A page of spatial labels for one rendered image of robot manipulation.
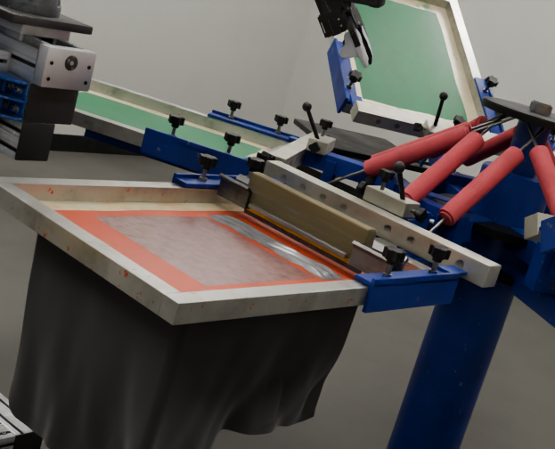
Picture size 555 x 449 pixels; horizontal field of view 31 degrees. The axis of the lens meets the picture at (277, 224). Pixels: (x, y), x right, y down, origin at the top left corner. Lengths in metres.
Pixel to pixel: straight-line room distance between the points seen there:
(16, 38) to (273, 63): 5.31
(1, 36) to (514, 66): 4.69
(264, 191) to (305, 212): 0.13
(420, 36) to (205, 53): 3.43
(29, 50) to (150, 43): 4.47
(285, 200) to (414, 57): 1.60
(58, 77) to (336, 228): 0.70
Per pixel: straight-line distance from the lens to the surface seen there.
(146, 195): 2.19
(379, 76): 3.53
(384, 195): 2.37
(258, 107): 7.59
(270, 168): 2.53
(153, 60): 6.80
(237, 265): 1.93
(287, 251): 2.09
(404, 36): 3.78
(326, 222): 2.12
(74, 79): 2.32
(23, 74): 2.32
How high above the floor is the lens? 1.53
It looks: 14 degrees down
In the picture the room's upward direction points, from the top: 16 degrees clockwise
